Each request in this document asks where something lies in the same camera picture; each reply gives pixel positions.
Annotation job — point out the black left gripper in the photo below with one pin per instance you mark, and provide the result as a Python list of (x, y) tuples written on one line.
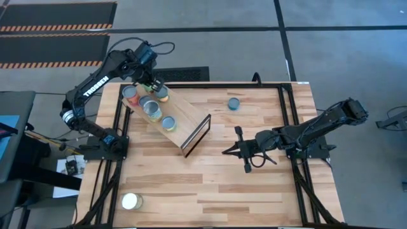
[(146, 73)]

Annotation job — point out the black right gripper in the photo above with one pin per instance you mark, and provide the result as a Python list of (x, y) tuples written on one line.
[(254, 144)]

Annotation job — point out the green yellow corn can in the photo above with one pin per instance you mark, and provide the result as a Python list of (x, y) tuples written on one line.
[(162, 93)]

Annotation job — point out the green peaches can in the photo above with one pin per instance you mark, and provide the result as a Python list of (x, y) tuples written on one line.
[(147, 87)]

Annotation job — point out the yellow teal carrots can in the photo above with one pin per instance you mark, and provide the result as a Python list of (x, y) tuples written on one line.
[(152, 109)]

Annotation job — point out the pink orange fruit can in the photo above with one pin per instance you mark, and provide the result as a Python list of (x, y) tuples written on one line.
[(130, 94)]

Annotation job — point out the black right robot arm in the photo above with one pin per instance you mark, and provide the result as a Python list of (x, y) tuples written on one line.
[(318, 127)]

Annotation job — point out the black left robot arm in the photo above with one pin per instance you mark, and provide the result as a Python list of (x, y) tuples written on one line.
[(95, 82)]

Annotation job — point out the black floor grate mat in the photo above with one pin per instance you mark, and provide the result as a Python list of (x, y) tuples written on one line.
[(184, 74)]

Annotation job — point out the short teal can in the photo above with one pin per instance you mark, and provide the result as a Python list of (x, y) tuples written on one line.
[(233, 103)]

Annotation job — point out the cream can white lid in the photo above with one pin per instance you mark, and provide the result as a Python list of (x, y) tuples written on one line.
[(131, 201)]

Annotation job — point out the black hazard striped floor mat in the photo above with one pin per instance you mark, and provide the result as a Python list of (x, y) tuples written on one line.
[(47, 49), (57, 14)]

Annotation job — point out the small black device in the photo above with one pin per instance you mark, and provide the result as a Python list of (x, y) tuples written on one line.
[(71, 167)]

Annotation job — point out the white paper sheet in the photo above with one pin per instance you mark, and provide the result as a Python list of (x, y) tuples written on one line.
[(62, 165)]

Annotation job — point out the grey desk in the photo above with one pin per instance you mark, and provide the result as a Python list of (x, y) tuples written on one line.
[(19, 105)]

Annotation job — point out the black furniture base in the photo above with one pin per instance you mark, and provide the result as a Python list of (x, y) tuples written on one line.
[(38, 171)]

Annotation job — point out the blue sheet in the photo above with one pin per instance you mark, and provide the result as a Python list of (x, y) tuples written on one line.
[(8, 127)]

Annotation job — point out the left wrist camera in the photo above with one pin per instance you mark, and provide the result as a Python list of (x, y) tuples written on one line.
[(147, 54)]

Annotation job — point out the wooden shelf black frame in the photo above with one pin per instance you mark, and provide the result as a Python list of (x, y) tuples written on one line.
[(184, 117)]

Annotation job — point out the black table frame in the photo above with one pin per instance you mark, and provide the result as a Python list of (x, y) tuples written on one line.
[(206, 85)]

